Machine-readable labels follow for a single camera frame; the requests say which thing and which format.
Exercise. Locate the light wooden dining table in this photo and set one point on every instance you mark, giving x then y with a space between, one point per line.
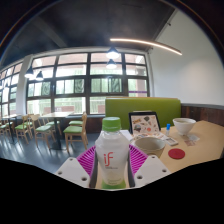
10 116
57 115

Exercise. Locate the long linear ceiling light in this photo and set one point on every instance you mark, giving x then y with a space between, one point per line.
146 43

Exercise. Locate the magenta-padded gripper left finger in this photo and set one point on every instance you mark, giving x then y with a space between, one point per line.
75 170

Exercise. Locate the small blue-capped bottle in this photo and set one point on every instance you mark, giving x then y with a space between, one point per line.
168 130

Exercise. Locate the group of pendant lamps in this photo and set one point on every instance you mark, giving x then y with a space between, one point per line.
112 54

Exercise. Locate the black-framed picture menu stand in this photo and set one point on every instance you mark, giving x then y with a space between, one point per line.
145 123

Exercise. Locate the green-capped clear drink bottle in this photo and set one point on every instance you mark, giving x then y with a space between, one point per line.
112 150

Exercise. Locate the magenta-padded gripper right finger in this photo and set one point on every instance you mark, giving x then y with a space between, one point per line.
146 168

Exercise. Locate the group of green-seated wooden chairs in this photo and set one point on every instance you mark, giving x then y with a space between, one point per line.
75 129

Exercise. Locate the small white paper slip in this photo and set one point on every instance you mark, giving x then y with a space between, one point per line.
190 139

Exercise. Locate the flat round red coaster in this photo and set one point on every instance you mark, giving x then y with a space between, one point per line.
176 153

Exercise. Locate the dark-framed window wall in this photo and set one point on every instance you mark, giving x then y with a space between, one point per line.
70 86

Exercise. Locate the white paper sheet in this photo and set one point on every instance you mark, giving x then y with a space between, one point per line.
127 134

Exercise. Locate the white ceramic bowl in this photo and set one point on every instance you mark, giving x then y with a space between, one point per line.
184 126

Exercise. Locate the green upholstered booth bench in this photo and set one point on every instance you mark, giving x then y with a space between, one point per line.
143 107

